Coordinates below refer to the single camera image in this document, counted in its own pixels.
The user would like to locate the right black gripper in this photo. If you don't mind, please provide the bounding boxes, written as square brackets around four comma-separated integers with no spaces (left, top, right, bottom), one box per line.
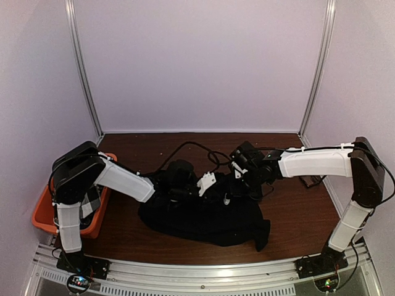
[226,167,263,200]

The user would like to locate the round gold brooch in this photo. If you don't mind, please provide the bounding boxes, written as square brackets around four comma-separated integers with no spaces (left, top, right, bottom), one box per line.
[223,194,230,205]

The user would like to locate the black t-shirt blue logo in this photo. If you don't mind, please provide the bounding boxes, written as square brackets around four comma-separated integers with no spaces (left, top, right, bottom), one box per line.
[138,173,271,252]

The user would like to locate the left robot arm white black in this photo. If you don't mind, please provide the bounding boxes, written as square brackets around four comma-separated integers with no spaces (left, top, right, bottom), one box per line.
[48,141,202,274]

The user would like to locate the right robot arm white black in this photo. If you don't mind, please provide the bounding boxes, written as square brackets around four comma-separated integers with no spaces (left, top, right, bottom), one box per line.
[230,137,385,273]

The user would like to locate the black white checkered shirt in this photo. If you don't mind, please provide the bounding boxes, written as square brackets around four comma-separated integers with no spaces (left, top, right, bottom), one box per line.
[80,186,101,225]

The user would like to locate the right circuit board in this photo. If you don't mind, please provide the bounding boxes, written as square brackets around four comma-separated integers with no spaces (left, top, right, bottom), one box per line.
[314,274,339,293]

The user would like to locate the circuit board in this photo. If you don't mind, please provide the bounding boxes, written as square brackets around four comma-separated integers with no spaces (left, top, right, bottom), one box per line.
[66,274,92,294]
[314,274,339,293]

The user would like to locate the orange plastic bin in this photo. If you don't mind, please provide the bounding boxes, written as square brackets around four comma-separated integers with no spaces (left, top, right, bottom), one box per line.
[32,148,117,239]

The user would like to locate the left circuit board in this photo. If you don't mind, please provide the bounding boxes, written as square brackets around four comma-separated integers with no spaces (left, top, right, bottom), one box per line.
[66,274,92,294]

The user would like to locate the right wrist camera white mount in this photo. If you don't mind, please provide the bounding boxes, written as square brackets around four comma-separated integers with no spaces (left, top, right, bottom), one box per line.
[231,161,248,179]

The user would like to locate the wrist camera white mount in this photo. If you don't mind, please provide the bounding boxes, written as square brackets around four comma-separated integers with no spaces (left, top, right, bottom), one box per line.
[231,161,248,179]
[197,172,216,197]

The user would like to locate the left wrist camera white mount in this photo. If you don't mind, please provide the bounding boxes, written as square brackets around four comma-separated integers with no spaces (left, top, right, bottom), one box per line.
[197,172,216,197]

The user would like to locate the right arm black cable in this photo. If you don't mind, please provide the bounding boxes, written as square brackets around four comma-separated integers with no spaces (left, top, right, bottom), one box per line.
[207,147,309,173]

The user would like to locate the aluminium front rail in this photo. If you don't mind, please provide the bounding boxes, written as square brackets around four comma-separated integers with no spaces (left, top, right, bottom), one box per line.
[22,243,384,295]

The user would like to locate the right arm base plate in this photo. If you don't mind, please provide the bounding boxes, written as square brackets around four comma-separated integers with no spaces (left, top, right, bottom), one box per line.
[295,254,349,279]

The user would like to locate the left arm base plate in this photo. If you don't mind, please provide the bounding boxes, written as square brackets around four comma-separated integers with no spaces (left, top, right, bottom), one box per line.
[56,253,110,280]

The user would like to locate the right aluminium corner post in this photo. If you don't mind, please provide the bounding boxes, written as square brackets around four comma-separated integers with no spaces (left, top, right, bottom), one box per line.
[298,0,336,139]

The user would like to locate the aluminium corner post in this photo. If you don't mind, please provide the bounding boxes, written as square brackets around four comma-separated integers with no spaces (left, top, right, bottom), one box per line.
[298,0,336,139]
[65,0,104,139]

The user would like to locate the left aluminium corner post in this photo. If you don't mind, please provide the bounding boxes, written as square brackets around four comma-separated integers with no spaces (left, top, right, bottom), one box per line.
[65,0,104,139]

